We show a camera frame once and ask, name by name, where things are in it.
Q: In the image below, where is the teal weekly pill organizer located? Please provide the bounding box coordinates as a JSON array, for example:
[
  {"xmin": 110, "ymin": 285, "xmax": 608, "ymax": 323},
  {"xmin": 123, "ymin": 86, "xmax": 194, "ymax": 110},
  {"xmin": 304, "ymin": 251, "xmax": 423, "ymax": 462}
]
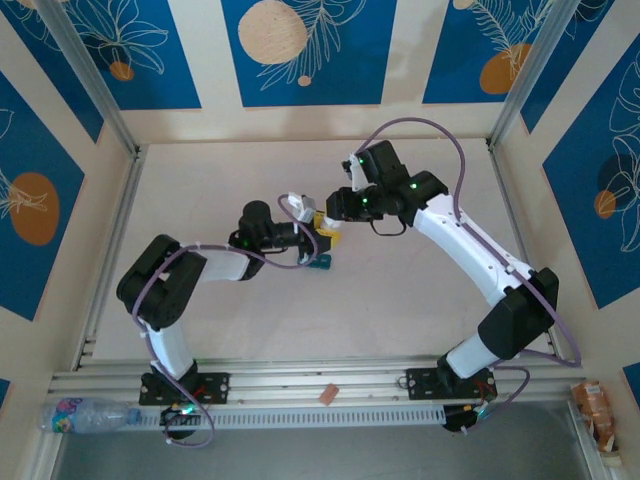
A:
[{"xmin": 298, "ymin": 251, "xmax": 334, "ymax": 274}]

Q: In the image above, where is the clear plastic water bottle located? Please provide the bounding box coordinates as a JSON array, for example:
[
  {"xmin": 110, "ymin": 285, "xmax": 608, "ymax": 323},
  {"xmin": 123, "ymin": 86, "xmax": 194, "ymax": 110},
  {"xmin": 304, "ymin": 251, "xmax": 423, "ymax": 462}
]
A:
[{"xmin": 39, "ymin": 397, "xmax": 142, "ymax": 435}]

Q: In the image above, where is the orange snack packet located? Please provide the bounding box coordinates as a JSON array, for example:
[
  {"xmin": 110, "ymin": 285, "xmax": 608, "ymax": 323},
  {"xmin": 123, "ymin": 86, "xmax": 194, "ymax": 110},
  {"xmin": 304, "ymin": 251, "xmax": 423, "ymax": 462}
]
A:
[{"xmin": 571, "ymin": 380, "xmax": 618, "ymax": 454}]

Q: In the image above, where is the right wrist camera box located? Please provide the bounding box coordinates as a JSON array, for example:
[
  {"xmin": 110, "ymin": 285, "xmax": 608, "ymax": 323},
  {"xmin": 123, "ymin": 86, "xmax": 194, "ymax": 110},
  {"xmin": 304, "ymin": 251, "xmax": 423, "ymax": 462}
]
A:
[{"xmin": 341, "ymin": 154, "xmax": 369, "ymax": 193}]

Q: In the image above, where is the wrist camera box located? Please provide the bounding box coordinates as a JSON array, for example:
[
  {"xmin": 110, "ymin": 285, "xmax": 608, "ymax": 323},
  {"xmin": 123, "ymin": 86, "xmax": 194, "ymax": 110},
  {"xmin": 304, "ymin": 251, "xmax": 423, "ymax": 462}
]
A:
[
  {"xmin": 341, "ymin": 154, "xmax": 369, "ymax": 193},
  {"xmin": 287, "ymin": 193, "xmax": 317, "ymax": 224}
]

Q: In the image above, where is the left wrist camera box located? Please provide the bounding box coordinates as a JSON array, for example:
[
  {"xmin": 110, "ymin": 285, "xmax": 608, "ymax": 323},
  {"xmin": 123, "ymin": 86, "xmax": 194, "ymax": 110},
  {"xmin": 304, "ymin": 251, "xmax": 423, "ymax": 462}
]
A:
[{"xmin": 287, "ymin": 193, "xmax": 317, "ymax": 224}]

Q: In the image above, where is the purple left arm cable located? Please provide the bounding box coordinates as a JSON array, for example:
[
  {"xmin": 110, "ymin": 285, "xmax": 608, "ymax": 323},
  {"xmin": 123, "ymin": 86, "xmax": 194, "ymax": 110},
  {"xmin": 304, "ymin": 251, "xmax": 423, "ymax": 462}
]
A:
[{"xmin": 133, "ymin": 192, "xmax": 321, "ymax": 448}]

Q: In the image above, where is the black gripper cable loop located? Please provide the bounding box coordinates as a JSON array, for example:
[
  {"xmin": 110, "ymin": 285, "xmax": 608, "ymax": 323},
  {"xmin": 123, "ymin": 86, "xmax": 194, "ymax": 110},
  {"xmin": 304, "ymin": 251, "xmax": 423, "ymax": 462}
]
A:
[{"xmin": 369, "ymin": 218, "xmax": 407, "ymax": 237}]

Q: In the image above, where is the aluminium side rail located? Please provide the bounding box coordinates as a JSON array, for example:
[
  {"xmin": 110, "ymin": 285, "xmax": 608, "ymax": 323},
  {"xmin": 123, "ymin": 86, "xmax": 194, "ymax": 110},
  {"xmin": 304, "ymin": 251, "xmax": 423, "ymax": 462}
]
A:
[
  {"xmin": 73, "ymin": 147, "xmax": 147, "ymax": 371},
  {"xmin": 487, "ymin": 142, "xmax": 564, "ymax": 361}
]

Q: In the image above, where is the aluminium front frame beam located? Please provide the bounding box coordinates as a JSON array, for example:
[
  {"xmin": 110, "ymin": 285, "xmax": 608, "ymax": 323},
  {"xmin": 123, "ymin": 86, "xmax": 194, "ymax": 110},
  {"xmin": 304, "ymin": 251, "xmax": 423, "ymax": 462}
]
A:
[{"xmin": 49, "ymin": 355, "xmax": 586, "ymax": 401}]

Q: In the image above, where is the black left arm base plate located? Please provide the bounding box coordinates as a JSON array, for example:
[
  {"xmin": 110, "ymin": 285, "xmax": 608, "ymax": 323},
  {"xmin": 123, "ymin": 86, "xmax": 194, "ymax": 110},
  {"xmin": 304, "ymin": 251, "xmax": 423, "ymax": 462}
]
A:
[{"xmin": 138, "ymin": 372, "xmax": 232, "ymax": 407}]

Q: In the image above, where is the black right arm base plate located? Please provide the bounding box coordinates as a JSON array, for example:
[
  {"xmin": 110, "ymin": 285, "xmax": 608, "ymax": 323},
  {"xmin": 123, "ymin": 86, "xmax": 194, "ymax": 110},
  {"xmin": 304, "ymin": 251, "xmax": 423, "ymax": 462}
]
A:
[{"xmin": 404, "ymin": 366, "xmax": 499, "ymax": 401}]

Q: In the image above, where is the aluminium frame post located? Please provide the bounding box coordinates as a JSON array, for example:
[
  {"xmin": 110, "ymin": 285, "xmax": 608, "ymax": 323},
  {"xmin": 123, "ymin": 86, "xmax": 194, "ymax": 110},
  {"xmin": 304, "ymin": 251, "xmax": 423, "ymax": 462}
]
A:
[
  {"xmin": 37, "ymin": 0, "xmax": 142, "ymax": 157},
  {"xmin": 487, "ymin": 0, "xmax": 586, "ymax": 151}
]

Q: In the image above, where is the grey slotted cable duct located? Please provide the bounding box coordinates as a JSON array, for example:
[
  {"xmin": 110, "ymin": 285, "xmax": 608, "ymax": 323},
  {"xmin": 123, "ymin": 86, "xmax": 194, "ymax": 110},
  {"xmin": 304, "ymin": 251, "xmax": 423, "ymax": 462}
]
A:
[{"xmin": 127, "ymin": 404, "xmax": 447, "ymax": 431}]

